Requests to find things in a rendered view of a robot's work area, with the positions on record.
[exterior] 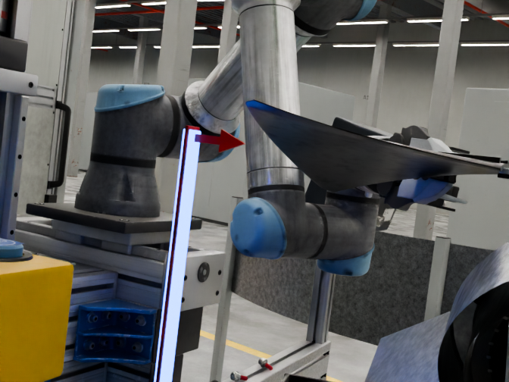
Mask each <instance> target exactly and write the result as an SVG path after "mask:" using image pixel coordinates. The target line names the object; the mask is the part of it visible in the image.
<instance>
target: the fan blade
mask: <svg viewBox="0 0 509 382"><path fill-rule="evenodd" d="M246 106H247V107H248V110H249V111H250V112H251V115H252V116H253V118H254V119H255V120H256V121H257V123H258V124H259V126H260V127H261V129H262V130H263V131H264V132H265V133H266V134H267V135H268V137H269V138H270V139H271V140H272V141H273V143H274V144H275V145H276V146H277V147H278V148H279V149H280V150H281V151H282V152H283V153H284V154H285V155H286V156H287V157H288V158H289V159H290V160H291V161H292V162H293V163H294V164H295V165H296V166H297V167H298V168H299V169H300V170H301V171H302V172H304V173H305V174H306V175H307V176H308V177H309V178H310V179H312V180H313V181H314V182H315V183H316V184H317V185H318V186H319V187H321V188H323V189H326V190H329V191H330V192H333V193H334V192H338V191H341V190H345V189H351V188H355V187H359V186H366V185H370V184H375V183H385V182H389V181H396V180H406V179H414V178H420V177H438V176H450V175H465V174H498V173H499V171H502V170H503V168H509V164H508V162H509V161H501V157H491V156H481V155H465V154H457V153H449V152H434V151H430V150H426V149H419V148H416V147H412V146H406V145H402V144H398V143H395V142H389V141H385V140H382V139H377V138H373V137H370V136H365V135H361V134H358V133H353V132H351V131H348V130H343V129H340V128H338V127H333V126H330V125H328V124H323V123H321V122H318V121H314V120H311V119H309V118H306V117H302V116H299V115H297V114H293V113H291V112H288V111H284V110H282V109H279V108H275V107H273V106H271V105H267V104H265V103H263V102H259V101H257V100H250V101H247V102H246Z"/></svg>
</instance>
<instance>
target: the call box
mask: <svg viewBox="0 0 509 382"><path fill-rule="evenodd" d="M73 270H74V268H73V265H72V264H71V263H69V262H67V261H61V260H57V259H53V258H47V257H43V256H39V255H33V254H31V253H29V252H26V251H23V256H21V257H16V258H0V382H44V381H46V380H50V379H52V378H55V377H59V376H60V375H61V373H62V371H63V367H64V354H65V346H66V339H67V326H68V318H69V311H70V298H71V291H72V283H73Z"/></svg>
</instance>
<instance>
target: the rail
mask: <svg viewBox="0 0 509 382"><path fill-rule="evenodd" d="M330 346H331V341H329V340H327V342H325V343H323V344H319V343H312V342H309V341H306V339H305V340H303V341H301V342H300V343H297V344H295V345H294V346H291V347H289V348H288V349H285V350H283V351H282V352H279V353H277V354H276V355H273V356H271V357H269V358H268V359H267V360H268V364H269V365H271V366H272V367H273V370H271V371H270V370H269V369H268V368H266V367H263V368H262V367H261V366H260V365H259V364H258V363H257V364H256V365H253V366H251V367H250V368H247V369H245V370H244V371H241V372H240V375H243V376H247V377H248V379H247V380H239V381H237V382H282V380H283V378H284V374H285V373H288V374H295V375H299V376H304V377H312V378H316V379H321V380H326V373H327V369H328V363H329V351H330ZM222 382H235V381H234V380H231V379H230V378H228V379H226V380H224V381H222Z"/></svg>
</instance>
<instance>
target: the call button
mask: <svg viewBox="0 0 509 382"><path fill-rule="evenodd" d="M22 244H24V243H19V242H17V241H13V240H5V239H1V238H0V258H16V257H21V256H23V245H22Z"/></svg>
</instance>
